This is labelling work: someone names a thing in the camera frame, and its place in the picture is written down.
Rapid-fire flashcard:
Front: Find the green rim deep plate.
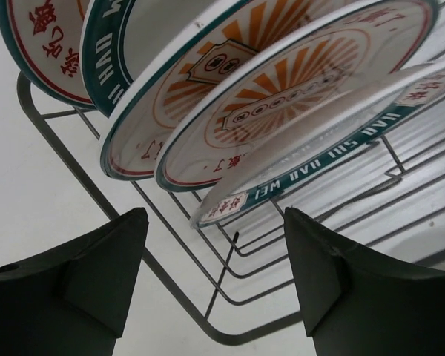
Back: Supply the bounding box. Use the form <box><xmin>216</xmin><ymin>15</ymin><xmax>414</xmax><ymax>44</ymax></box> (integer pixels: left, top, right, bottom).
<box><xmin>80</xmin><ymin>1</ymin><xmax>245</xmax><ymax>116</ymax></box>
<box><xmin>190</xmin><ymin>60</ymin><xmax>445</xmax><ymax>228</ymax></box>

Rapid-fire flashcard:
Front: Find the grey wire dish rack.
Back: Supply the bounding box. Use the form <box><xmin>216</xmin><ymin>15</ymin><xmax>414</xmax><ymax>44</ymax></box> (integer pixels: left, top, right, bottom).
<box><xmin>16</xmin><ymin>74</ymin><xmax>445</xmax><ymax>346</ymax></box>

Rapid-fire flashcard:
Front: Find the red text plate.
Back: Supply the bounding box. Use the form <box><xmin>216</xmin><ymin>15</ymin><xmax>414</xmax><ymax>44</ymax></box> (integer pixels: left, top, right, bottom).
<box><xmin>0</xmin><ymin>0</ymin><xmax>94</xmax><ymax>109</ymax></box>

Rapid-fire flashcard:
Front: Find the orange sunburst plate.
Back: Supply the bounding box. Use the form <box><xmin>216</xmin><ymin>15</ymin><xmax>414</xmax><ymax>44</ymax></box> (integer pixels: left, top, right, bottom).
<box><xmin>99</xmin><ymin>0</ymin><xmax>437</xmax><ymax>181</ymax></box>
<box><xmin>154</xmin><ymin>1</ymin><xmax>440</xmax><ymax>192</ymax></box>

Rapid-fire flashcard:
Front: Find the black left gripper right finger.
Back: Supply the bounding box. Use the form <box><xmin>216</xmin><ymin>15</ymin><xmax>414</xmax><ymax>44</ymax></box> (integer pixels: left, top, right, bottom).
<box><xmin>284</xmin><ymin>208</ymin><xmax>445</xmax><ymax>355</ymax></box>

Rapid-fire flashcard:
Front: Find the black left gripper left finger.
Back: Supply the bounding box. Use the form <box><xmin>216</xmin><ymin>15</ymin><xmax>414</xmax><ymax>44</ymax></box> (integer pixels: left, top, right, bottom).
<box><xmin>0</xmin><ymin>208</ymin><xmax>148</xmax><ymax>355</ymax></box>

